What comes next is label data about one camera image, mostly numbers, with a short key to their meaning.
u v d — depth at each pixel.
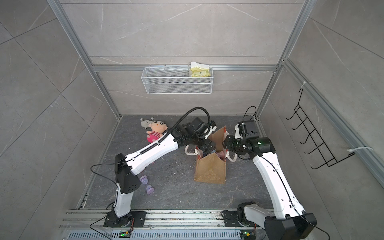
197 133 0.59
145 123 1.10
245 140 0.53
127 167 0.47
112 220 0.72
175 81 1.01
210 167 0.79
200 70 0.86
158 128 1.03
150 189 0.80
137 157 0.48
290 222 0.36
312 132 0.68
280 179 0.42
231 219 0.73
